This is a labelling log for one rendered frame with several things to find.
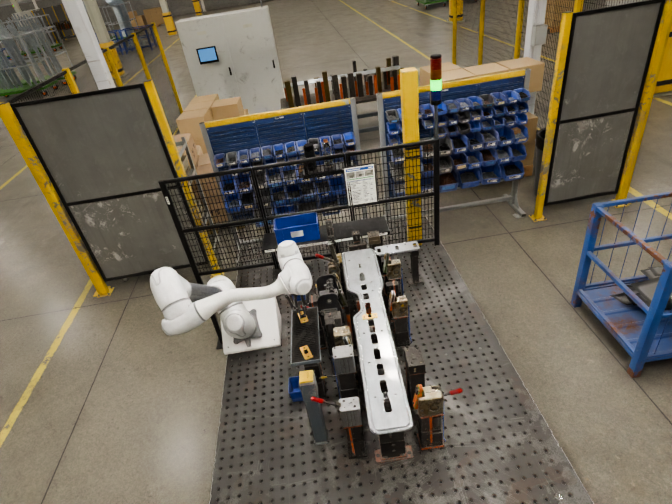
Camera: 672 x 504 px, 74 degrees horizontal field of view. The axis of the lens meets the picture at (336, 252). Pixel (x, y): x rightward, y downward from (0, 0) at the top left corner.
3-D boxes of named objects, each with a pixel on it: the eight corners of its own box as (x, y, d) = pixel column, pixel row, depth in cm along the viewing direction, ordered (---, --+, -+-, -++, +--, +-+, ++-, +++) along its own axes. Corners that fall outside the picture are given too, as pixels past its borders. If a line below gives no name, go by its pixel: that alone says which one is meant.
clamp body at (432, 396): (448, 448, 208) (449, 399, 188) (417, 453, 209) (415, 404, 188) (442, 428, 217) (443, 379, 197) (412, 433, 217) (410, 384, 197)
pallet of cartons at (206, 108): (251, 182, 662) (233, 111, 604) (198, 189, 664) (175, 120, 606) (258, 152, 762) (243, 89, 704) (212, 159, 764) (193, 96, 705)
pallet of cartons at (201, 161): (245, 228, 550) (222, 147, 492) (179, 241, 543) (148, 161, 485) (244, 187, 650) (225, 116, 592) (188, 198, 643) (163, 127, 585)
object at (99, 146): (225, 268, 483) (160, 75, 371) (223, 275, 471) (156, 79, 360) (101, 289, 480) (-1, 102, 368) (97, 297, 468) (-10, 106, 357)
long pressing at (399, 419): (421, 428, 187) (421, 426, 186) (367, 436, 187) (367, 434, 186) (374, 248, 301) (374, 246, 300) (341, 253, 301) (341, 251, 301)
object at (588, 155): (534, 222, 478) (563, 13, 367) (528, 215, 490) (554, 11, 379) (628, 205, 481) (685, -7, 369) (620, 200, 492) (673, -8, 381)
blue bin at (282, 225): (320, 239, 312) (317, 223, 304) (277, 245, 312) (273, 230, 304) (319, 227, 325) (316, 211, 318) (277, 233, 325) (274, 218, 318)
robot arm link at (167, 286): (225, 316, 275) (210, 286, 279) (247, 303, 274) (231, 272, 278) (154, 316, 200) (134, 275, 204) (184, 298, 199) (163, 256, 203)
